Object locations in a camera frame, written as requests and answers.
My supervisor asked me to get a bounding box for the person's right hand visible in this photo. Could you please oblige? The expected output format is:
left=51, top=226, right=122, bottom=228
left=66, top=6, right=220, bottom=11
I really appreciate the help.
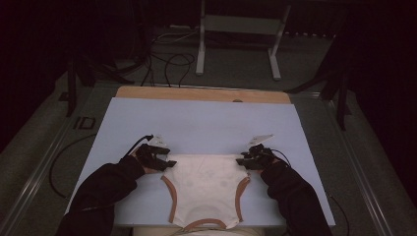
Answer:
left=257, top=163, right=274, bottom=175

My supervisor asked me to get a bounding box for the light blue table mat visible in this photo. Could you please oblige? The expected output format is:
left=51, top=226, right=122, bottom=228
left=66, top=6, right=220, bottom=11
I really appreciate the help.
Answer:
left=65, top=96, right=336, bottom=228

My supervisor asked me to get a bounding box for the metal floor rail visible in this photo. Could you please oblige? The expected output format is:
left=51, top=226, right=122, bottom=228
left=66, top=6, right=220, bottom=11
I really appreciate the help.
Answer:
left=0, top=83, right=116, bottom=236
left=291, top=91, right=417, bottom=230

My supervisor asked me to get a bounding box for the white cable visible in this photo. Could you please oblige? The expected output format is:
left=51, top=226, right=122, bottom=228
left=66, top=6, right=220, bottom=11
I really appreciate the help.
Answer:
left=151, top=29, right=201, bottom=45

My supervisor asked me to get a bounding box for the black looped cable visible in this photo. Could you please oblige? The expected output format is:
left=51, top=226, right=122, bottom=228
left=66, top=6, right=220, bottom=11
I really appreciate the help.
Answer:
left=163, top=52, right=197, bottom=89

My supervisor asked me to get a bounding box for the black square floor socket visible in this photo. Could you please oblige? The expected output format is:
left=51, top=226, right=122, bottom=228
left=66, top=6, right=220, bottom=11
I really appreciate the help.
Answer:
left=73, top=116, right=97, bottom=131

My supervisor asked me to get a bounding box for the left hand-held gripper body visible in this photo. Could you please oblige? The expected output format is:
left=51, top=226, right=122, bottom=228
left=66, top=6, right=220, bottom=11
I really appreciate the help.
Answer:
left=136, top=133, right=168, bottom=167

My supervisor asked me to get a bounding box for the white baby bodysuit brown trim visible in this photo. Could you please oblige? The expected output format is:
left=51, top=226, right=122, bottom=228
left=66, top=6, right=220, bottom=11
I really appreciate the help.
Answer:
left=160, top=153, right=252, bottom=234

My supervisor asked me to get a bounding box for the wooden table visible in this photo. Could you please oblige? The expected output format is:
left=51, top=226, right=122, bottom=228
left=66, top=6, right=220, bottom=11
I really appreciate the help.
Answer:
left=115, top=86, right=292, bottom=105

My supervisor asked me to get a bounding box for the grey metal stand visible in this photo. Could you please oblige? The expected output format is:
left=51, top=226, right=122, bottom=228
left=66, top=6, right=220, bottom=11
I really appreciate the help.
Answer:
left=195, top=0, right=292, bottom=82

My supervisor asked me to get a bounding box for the black tripod stand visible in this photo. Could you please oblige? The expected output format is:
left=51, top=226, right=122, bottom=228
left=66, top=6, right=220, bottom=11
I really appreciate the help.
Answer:
left=284, top=32, right=353, bottom=132
left=58, top=55, right=136, bottom=118

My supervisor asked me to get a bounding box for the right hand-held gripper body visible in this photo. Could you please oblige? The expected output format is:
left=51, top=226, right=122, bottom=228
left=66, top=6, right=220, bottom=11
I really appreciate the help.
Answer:
left=247, top=133, right=277, bottom=171

